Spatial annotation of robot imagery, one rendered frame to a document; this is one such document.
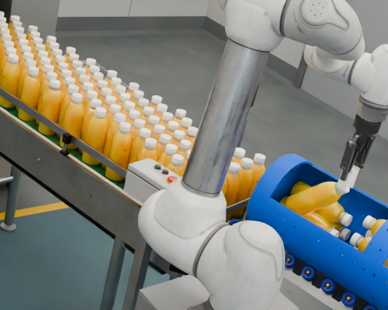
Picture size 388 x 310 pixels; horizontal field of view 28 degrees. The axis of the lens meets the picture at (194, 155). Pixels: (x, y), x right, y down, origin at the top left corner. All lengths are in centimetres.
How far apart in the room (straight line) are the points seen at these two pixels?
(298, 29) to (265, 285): 59
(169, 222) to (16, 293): 186
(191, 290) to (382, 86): 76
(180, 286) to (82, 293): 171
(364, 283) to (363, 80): 58
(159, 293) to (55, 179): 109
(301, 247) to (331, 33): 92
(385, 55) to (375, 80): 7
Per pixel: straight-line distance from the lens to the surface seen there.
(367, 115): 222
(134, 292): 267
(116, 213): 275
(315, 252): 236
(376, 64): 217
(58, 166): 293
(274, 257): 180
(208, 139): 180
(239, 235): 179
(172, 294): 199
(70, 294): 368
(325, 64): 218
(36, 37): 342
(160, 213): 188
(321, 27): 162
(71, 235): 408
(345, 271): 233
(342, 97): 660
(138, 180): 246
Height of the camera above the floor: 223
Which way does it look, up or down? 26 degrees down
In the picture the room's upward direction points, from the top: 14 degrees clockwise
